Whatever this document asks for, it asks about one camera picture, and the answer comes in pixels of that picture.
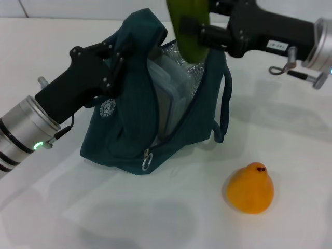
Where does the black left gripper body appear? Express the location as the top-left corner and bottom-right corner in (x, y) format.
(35, 46), (123, 125)

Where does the orange pear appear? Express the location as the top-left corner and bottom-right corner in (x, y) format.
(226, 162), (275, 214)

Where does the dark teal insulated lunch bag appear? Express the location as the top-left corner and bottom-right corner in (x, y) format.
(79, 8), (233, 177)

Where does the green cucumber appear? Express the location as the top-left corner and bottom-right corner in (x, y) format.
(165, 0), (211, 65)

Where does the grey right wrist cable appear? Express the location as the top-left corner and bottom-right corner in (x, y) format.
(269, 46), (312, 81)

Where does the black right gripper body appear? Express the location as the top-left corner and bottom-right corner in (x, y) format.
(225, 0), (316, 60)

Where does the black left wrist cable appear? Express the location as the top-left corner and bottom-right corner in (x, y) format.
(47, 114), (75, 146)

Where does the clear blue-rimmed plastic food container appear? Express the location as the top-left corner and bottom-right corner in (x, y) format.
(147, 55), (195, 141)

